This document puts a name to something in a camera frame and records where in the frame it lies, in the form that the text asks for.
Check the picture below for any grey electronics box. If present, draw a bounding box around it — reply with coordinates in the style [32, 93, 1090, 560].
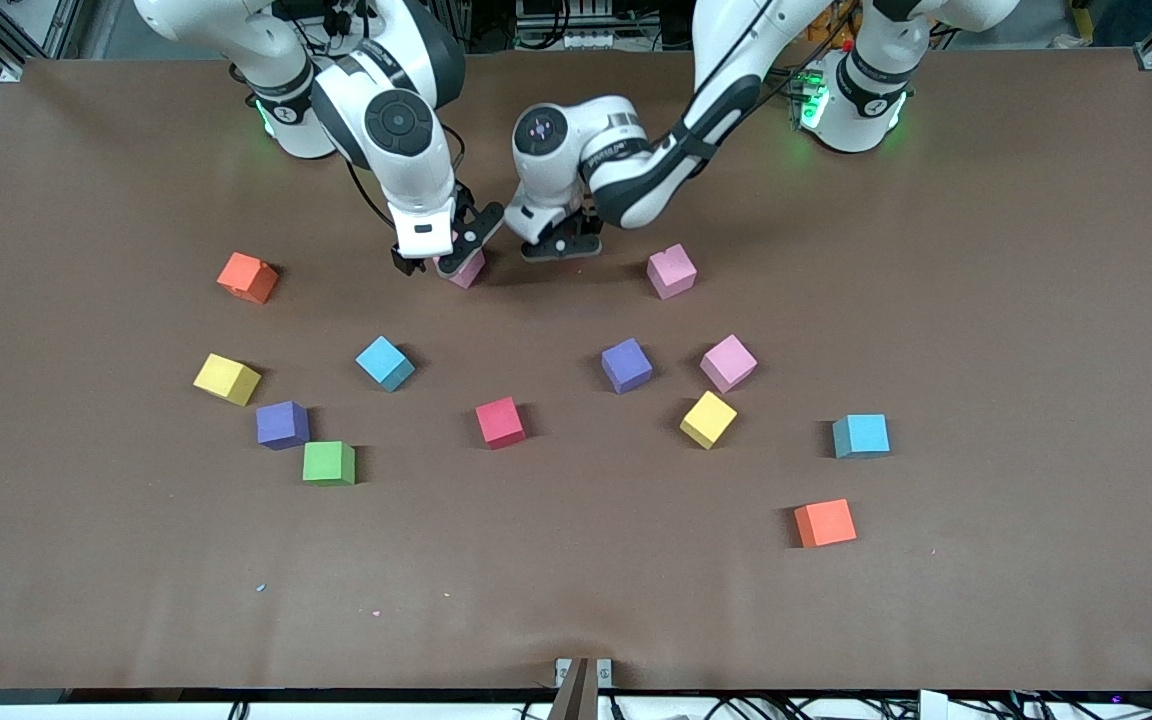
[511, 0, 627, 51]

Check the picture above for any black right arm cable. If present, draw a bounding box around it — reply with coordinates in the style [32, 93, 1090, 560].
[344, 120, 467, 233]

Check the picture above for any yellow foam block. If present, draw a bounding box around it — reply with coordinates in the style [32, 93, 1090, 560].
[193, 353, 263, 407]
[679, 390, 738, 450]

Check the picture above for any red foam block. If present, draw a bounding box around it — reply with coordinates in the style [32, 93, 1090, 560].
[475, 396, 527, 450]

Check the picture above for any orange foam block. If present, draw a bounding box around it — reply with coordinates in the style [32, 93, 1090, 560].
[794, 498, 858, 549]
[217, 251, 280, 305]

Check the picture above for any purple foam block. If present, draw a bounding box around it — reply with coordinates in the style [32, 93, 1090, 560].
[601, 338, 654, 395]
[256, 400, 311, 451]

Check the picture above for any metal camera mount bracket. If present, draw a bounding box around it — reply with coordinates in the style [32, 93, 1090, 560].
[554, 657, 614, 720]

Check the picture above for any orange lumpy bag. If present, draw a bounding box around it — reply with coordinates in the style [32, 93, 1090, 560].
[806, 0, 862, 53]

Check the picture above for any brown paper table cover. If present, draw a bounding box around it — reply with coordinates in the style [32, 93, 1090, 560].
[0, 48, 1152, 693]

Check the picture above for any cyan foam block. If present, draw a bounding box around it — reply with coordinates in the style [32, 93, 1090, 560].
[355, 336, 416, 393]
[832, 413, 891, 460]

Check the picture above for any green foam block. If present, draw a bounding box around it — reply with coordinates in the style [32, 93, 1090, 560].
[302, 441, 357, 487]

